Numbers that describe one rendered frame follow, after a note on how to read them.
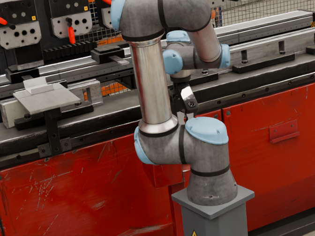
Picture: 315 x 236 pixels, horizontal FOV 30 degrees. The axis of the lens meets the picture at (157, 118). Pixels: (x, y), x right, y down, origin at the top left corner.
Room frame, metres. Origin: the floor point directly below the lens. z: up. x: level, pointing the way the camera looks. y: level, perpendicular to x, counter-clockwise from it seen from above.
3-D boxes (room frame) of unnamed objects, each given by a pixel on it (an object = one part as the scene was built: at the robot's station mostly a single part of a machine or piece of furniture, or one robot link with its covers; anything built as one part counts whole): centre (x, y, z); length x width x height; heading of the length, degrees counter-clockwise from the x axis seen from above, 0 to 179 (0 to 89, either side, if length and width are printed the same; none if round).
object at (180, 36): (1.94, -0.10, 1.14); 0.09 x 0.08 x 0.11; 165
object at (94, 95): (2.18, 0.40, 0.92); 0.39 x 0.06 x 0.10; 113
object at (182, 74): (1.95, -0.09, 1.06); 0.08 x 0.08 x 0.05
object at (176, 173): (1.96, -0.04, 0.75); 0.20 x 0.16 x 0.18; 105
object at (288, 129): (2.42, -0.56, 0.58); 0.15 x 0.02 x 0.07; 113
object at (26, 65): (2.16, 0.45, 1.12); 0.10 x 0.02 x 0.10; 113
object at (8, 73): (2.31, 0.51, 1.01); 0.26 x 0.12 x 0.05; 23
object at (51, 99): (2.02, 0.39, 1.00); 0.26 x 0.18 x 0.01; 23
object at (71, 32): (2.16, 0.28, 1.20); 0.04 x 0.02 x 0.10; 23
